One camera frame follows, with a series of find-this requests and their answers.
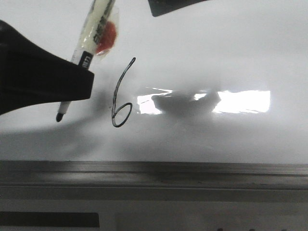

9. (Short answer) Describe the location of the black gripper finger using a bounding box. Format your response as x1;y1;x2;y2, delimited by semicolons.
0;21;94;114
148;0;204;17

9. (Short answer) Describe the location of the white whiteboard with aluminium frame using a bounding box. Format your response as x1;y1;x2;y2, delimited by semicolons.
0;0;308;203

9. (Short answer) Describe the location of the white black whiteboard marker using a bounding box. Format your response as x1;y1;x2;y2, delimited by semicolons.
55;0;120;123

